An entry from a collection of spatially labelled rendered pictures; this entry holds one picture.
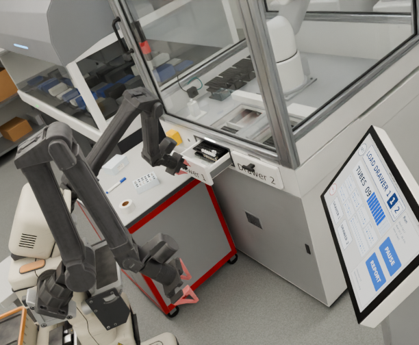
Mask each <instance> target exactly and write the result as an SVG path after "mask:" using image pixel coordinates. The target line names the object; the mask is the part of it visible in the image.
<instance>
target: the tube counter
mask: <svg viewBox="0 0 419 345"><path fill-rule="evenodd" d="M362 194H363V196H364V199H365V201H366V204H367V206H368V209H369V210H370V213H371V215H372V218H373V220H374V223H375V224H376V226H377V229H378V231H379V234H380V236H382V235H383V234H384V233H385V232H386V231H387V230H388V229H389V228H390V227H391V224H390V221H389V220H388V217H387V216H386V214H385V211H384V209H383V207H382V205H381V203H380V200H379V198H378V196H377V194H376V192H375V190H374V188H373V186H372V184H371V182H370V183H369V184H368V186H367V187H366V189H365V190H364V191H363V192H362Z"/></svg>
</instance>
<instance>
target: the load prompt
mask: <svg viewBox="0 0 419 345"><path fill-rule="evenodd" d="M362 158H363V160H364V162H365V164H366V166H367V168H368V171H369V173H370V175H371V177H372V179H373V181H374V183H375V185H376V187H377V189H378V191H379V194H380V195H381V198H382V199H383V202H384V203H385V206H386V208H387V210H388V212H389V214H390V216H391V218H392V220H393V222H395V221H396V219H397V218H398V217H399V216H400V215H401V214H402V213H403V212H404V211H405V210H406V207H405V204H404V202H403V200H402V199H401V197H400V195H399V193H398V191H397V190H396V188H395V186H394V184H393V182H392V180H391V179H390V176H389V175H388V173H387V171H386V169H385V167H384V165H383V164H382V162H381V160H380V158H379V156H378V155H377V152H376V151H375V149H374V147H373V145H372V144H371V146H370V147H369V149H368V150H367V151H366V152H365V154H364V155H363V157H362Z"/></svg>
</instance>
